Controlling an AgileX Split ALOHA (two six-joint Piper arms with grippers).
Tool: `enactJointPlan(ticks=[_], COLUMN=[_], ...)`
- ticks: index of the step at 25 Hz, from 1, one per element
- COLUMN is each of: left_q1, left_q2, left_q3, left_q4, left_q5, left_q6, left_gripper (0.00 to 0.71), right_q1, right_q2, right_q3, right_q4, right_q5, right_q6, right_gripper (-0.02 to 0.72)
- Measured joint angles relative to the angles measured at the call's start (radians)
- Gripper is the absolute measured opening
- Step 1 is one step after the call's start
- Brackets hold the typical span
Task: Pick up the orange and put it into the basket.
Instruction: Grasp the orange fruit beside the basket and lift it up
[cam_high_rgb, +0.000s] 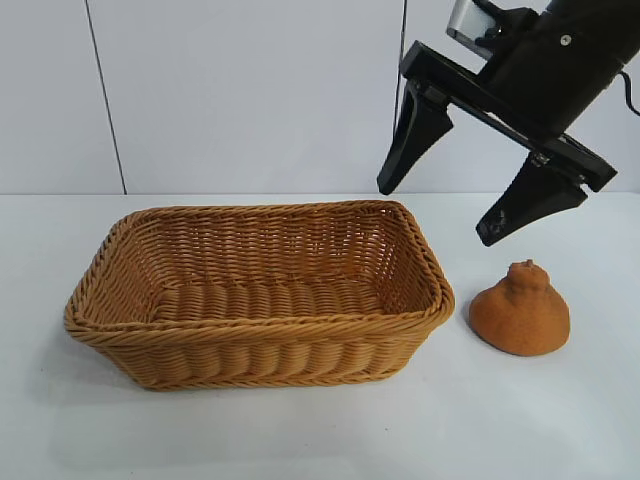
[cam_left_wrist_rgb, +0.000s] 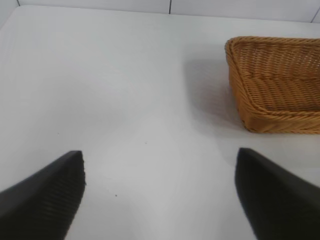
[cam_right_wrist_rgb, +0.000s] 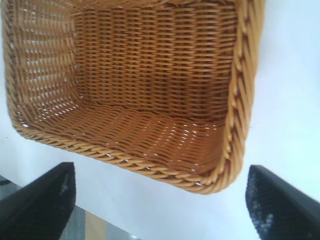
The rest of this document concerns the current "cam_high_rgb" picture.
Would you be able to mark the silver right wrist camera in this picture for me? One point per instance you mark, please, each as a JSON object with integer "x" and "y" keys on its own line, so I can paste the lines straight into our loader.
{"x": 470, "y": 20}

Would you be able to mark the bumpy orange fruit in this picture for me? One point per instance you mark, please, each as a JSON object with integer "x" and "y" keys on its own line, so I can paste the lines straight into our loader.
{"x": 520, "y": 320}

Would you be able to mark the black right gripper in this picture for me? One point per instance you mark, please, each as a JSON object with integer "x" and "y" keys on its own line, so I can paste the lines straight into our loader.
{"x": 540, "y": 75}

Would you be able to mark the woven wicker basket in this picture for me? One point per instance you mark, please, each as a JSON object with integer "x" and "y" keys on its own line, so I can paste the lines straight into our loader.
{"x": 250, "y": 340}

